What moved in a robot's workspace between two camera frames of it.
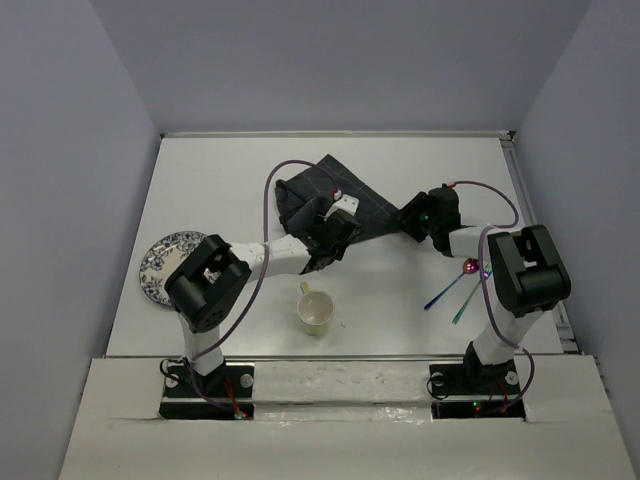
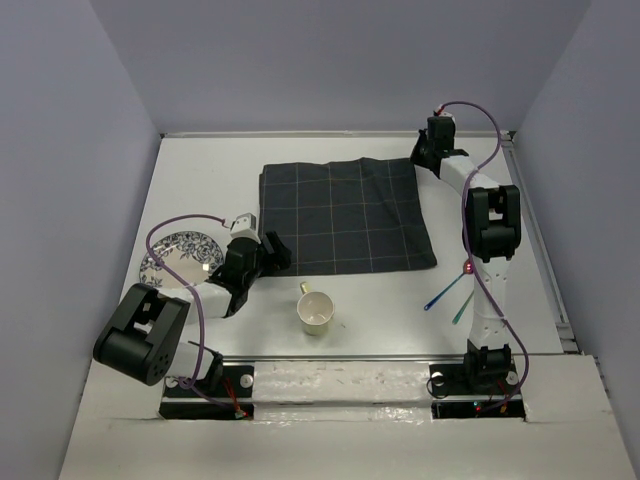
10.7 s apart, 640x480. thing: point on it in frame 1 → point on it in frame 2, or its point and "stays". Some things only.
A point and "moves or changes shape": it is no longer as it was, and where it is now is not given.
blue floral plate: [159, 260] stays
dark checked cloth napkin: [308, 194] moves or changes shape
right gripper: [419, 202] → [416, 156]
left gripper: [318, 216] → [276, 262]
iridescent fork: [486, 272] stays
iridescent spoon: [471, 267] stays
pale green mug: [314, 310] stays
